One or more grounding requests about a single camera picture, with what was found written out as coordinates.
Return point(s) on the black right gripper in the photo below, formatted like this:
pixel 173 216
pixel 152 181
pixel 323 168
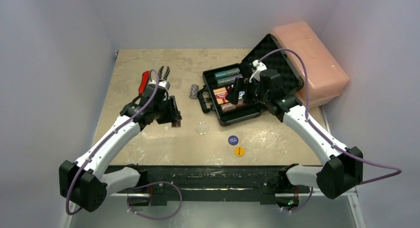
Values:
pixel 245 88

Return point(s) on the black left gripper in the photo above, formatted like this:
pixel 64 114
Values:
pixel 173 115

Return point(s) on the blue playing card deck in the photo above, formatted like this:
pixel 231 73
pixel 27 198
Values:
pixel 241 94

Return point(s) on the brown poker chip stack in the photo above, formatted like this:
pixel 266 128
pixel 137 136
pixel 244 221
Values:
pixel 176 124

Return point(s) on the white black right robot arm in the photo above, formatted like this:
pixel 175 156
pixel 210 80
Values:
pixel 341 167

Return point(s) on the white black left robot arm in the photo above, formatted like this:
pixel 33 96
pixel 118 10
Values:
pixel 85 183

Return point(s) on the red playing card deck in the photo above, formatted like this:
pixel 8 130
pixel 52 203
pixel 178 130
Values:
pixel 220 95

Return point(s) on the orange poker chip row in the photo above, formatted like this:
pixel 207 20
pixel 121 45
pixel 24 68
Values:
pixel 228 107

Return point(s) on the purple poker chip row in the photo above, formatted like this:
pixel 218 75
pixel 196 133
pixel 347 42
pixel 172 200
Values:
pixel 228 80

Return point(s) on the black foam-lined poker case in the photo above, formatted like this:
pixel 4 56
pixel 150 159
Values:
pixel 268 51

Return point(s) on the green poker chip row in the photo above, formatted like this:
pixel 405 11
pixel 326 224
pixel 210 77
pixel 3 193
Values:
pixel 226 73

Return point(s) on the black grey pliers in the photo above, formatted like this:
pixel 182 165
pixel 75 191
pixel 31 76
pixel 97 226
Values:
pixel 163 74

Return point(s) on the blue grey poker chip stack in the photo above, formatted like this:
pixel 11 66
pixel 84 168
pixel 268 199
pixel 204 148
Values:
pixel 194 91

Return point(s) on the clear round dealer button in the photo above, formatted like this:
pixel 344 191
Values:
pixel 202 128

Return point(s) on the blue small blind button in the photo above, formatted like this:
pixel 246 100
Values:
pixel 233 140

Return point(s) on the yellow big blind button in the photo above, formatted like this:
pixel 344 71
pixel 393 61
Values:
pixel 239 151

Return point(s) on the pink translucent plastic box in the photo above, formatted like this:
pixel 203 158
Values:
pixel 327 79

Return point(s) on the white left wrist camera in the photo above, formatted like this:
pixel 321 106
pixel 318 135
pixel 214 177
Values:
pixel 164 84

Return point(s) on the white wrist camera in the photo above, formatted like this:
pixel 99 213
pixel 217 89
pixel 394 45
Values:
pixel 164 84
pixel 259 68

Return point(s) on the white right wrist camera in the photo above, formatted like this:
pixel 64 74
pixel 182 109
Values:
pixel 259 68

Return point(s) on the black metal base frame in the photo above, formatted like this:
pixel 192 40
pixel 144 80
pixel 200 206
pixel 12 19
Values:
pixel 262 184

